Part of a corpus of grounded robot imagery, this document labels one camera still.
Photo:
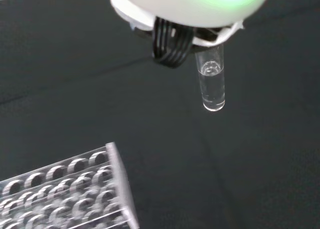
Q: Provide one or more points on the black bench cloth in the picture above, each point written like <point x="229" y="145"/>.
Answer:
<point x="75" y="101"/>

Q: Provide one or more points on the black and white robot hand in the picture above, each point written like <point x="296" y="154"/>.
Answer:
<point x="190" y="9"/>

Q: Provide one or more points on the clear plastic test tube rack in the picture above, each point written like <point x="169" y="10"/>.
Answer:
<point x="75" y="189"/>

